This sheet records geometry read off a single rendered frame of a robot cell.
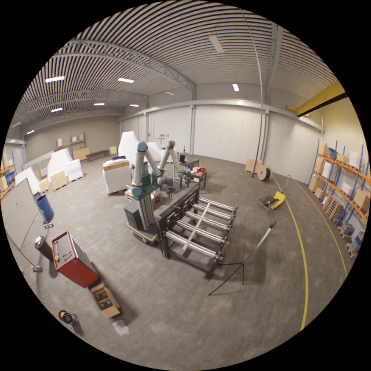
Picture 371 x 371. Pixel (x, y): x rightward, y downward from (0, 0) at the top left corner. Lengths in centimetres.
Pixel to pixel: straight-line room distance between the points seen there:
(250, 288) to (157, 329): 181
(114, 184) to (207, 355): 559
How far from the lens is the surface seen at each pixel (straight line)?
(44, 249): 371
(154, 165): 162
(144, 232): 261
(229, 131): 1163
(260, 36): 789
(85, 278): 248
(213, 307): 233
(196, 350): 243
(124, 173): 473
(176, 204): 187
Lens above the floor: 226
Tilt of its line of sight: 26 degrees down
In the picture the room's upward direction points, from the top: 3 degrees clockwise
